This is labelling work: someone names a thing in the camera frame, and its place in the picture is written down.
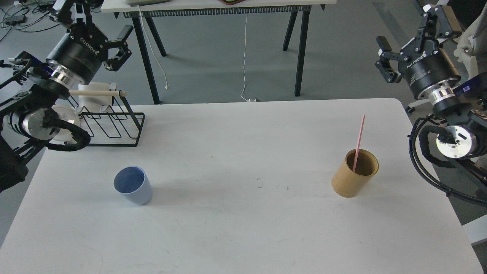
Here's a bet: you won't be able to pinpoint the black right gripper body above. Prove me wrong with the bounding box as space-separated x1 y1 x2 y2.
399 40 461 100

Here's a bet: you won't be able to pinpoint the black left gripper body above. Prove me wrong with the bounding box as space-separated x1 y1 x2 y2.
46 23 108 85

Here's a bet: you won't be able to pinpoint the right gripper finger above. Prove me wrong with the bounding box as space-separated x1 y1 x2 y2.
375 36 409 83
415 4 463 48

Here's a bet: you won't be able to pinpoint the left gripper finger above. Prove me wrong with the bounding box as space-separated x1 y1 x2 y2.
50 0 93 29
102 25 134 72

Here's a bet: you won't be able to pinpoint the pink chopstick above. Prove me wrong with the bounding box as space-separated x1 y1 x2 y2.
352 115 366 173

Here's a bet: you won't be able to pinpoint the blue plastic cup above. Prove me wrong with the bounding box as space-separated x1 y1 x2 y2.
113 166 153 206

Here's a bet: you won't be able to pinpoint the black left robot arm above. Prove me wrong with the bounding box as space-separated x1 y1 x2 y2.
0 0 134 191

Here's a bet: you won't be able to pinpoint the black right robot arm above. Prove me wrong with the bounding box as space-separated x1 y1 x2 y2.
375 0 487 207

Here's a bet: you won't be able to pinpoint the white mug on rack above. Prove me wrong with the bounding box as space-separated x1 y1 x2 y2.
75 82 117 114

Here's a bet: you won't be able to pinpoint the white background table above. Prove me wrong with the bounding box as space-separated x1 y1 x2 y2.
100 0 337 105

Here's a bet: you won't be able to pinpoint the white plate on rack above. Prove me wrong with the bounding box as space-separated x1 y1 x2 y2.
49 105 81 142

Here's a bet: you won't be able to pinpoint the bamboo cylinder holder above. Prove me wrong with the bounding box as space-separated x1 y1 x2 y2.
331 149 379 198

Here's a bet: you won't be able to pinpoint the black floor cables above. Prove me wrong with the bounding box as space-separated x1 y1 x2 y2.
0 0 57 41

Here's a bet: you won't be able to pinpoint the wooden rack handle rod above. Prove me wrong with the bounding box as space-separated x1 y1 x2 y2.
69 90 127 97

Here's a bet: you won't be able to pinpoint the white cord with plug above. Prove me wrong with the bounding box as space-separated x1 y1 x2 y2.
137 5 170 90

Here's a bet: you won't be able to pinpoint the black wire dish rack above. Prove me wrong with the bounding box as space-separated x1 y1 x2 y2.
69 96 146 147

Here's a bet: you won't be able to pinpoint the white hanging cable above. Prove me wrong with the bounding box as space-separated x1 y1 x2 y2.
240 13 256 102

